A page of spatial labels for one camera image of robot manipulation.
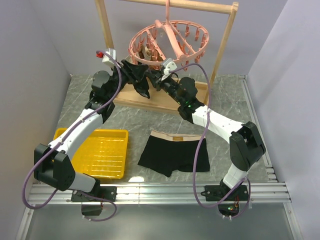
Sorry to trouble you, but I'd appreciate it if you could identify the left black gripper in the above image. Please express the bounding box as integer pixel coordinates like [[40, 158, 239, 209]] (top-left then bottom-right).
[[107, 59, 149, 101]]

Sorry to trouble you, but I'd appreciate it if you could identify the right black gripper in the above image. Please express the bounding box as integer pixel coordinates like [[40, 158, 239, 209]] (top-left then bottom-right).
[[145, 69, 184, 106]]

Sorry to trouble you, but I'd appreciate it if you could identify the pink round clip hanger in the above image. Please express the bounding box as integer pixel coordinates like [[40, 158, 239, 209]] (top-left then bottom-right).
[[128, 0, 210, 70]]

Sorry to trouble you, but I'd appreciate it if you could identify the black underwear beige waistband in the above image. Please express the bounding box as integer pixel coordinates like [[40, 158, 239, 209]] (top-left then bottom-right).
[[138, 130, 201, 178]]

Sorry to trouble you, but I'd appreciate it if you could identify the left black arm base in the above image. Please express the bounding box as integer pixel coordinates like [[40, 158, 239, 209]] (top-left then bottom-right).
[[71, 186, 118, 222]]

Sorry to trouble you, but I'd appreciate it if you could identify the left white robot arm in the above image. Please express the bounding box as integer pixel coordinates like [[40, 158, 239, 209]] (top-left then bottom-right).
[[33, 60, 150, 201]]

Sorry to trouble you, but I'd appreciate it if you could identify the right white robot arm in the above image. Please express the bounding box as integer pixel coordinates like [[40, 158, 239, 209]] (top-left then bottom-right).
[[154, 75, 266, 200]]

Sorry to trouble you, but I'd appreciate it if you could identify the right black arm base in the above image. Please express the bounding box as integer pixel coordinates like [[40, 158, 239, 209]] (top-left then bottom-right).
[[200, 181, 251, 220]]

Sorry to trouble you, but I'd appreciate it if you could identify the brown underwear on hanger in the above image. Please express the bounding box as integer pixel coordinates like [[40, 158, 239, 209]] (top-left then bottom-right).
[[138, 45, 164, 62]]

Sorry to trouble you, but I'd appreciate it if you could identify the wooden hanging rack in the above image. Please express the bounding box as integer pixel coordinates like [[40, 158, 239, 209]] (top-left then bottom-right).
[[95, 0, 239, 114]]

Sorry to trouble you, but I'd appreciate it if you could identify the yellow plastic tray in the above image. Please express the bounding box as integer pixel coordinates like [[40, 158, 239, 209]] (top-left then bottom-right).
[[58, 127, 129, 180]]

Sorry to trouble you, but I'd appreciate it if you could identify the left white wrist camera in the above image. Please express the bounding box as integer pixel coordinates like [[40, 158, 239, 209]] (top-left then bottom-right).
[[96, 48, 117, 68]]

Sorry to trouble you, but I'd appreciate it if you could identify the aluminium mounting rail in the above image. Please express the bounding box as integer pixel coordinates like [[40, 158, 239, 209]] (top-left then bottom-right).
[[16, 182, 303, 240]]

